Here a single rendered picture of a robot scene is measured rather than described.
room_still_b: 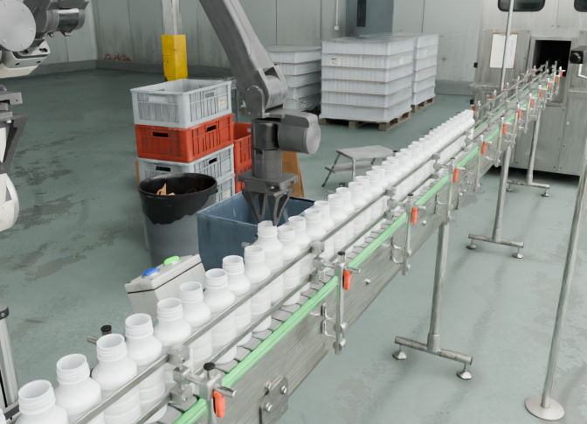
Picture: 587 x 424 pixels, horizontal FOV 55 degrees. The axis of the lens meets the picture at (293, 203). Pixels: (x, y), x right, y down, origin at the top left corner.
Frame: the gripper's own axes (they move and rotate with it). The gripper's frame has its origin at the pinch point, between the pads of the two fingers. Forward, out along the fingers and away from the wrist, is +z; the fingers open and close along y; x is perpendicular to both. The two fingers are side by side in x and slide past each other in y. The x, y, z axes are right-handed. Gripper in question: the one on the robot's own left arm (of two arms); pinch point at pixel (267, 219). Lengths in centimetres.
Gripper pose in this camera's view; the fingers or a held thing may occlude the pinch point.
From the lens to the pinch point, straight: 109.9
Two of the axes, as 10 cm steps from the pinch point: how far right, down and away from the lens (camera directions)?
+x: -4.9, 2.9, -8.2
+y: -8.7, -1.6, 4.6
